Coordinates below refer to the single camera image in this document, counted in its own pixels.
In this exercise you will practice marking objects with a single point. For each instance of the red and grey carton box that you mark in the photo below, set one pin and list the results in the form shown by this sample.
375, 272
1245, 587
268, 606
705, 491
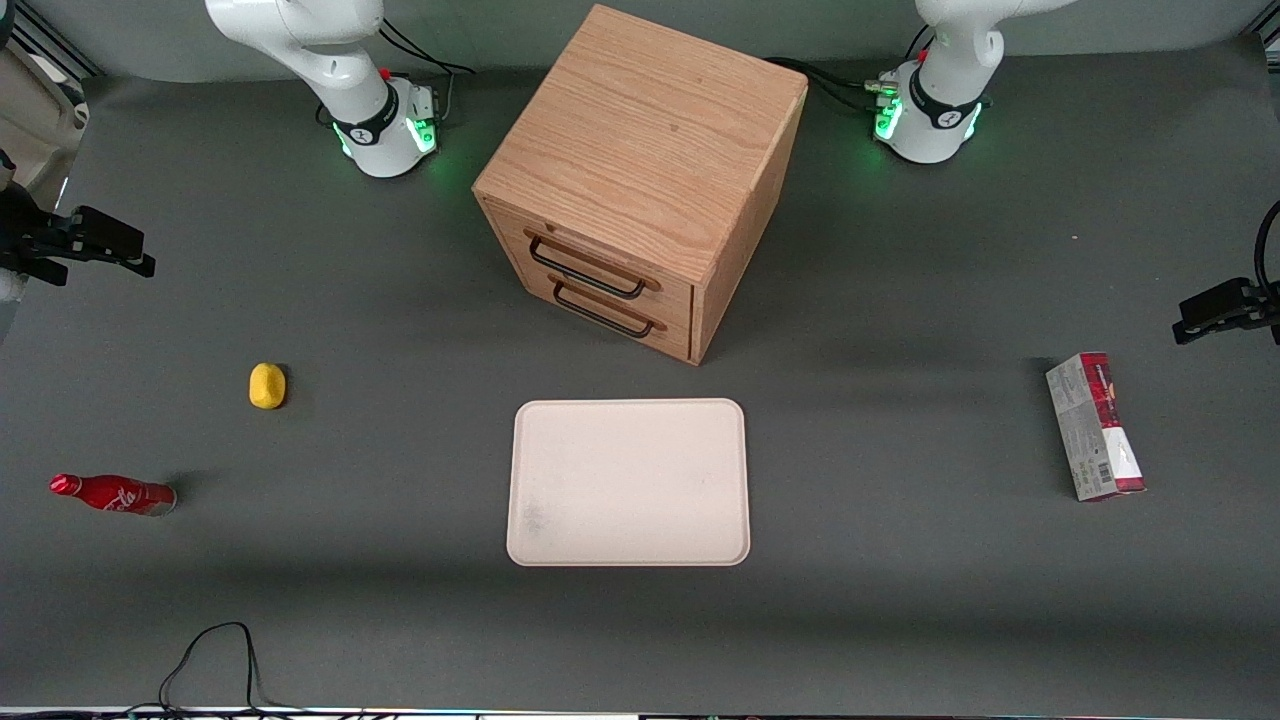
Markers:
1095, 430

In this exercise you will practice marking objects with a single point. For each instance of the wooden drawer front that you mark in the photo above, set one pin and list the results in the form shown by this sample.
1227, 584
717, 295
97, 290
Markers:
678, 340
675, 298

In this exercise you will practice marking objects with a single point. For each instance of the red coke bottle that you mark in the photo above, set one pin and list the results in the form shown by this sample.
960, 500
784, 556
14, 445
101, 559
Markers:
115, 494

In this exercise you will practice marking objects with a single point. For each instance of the yellow lemon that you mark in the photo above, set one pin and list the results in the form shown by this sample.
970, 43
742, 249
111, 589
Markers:
267, 386

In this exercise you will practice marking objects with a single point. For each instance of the wooden drawer cabinet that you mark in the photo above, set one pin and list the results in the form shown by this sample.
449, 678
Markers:
650, 130

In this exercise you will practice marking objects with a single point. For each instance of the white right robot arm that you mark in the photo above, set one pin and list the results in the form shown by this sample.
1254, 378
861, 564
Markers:
350, 70

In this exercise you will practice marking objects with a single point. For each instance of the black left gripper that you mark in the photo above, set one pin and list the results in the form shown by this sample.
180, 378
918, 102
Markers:
1262, 305

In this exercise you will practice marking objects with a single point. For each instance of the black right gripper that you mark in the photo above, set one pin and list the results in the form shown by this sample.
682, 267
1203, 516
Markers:
22, 238

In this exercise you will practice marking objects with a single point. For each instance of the beige plastic tray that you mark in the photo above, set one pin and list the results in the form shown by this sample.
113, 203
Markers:
628, 482

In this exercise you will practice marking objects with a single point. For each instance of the beige background object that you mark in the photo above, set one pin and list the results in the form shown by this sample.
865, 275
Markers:
35, 120

